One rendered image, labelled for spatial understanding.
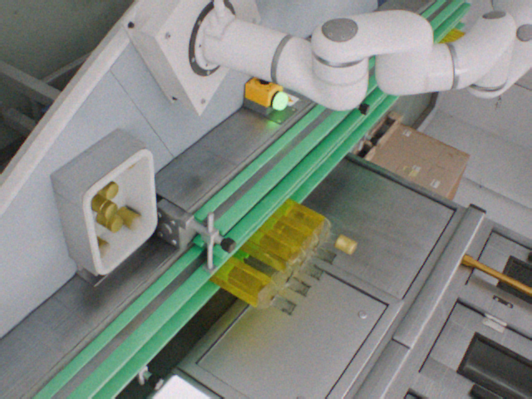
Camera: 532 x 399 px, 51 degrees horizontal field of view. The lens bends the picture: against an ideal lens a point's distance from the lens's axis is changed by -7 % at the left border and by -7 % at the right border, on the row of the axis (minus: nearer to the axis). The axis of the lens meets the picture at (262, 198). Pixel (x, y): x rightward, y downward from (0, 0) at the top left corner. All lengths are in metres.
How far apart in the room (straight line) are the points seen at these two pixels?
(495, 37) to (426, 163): 4.60
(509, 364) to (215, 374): 0.72
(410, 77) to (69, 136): 0.59
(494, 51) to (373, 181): 0.87
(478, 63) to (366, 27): 0.21
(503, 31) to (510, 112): 6.54
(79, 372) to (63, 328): 0.09
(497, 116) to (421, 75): 6.68
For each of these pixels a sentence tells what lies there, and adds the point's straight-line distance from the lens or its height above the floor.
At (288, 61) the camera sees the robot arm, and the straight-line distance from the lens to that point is 1.02.
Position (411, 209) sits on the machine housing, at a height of 1.19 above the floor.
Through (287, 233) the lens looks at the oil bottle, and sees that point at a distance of 1.35.
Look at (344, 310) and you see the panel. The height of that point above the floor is 1.21.
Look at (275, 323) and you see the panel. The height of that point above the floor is 1.09.
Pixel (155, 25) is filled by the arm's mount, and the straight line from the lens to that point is 1.01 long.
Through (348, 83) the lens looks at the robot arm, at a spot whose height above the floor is 1.12.
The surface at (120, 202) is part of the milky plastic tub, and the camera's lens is 1.21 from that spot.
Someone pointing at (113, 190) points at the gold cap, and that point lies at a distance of 1.10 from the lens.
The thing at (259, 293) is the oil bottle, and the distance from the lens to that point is 1.24.
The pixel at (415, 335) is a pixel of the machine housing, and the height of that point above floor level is 1.38.
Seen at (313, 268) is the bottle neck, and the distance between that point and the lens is 1.31.
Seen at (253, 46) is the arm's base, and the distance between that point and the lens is 1.05.
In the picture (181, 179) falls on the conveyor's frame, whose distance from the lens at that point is 1.28.
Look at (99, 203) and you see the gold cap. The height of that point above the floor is 0.79.
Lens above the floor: 1.43
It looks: 21 degrees down
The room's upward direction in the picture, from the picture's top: 117 degrees clockwise
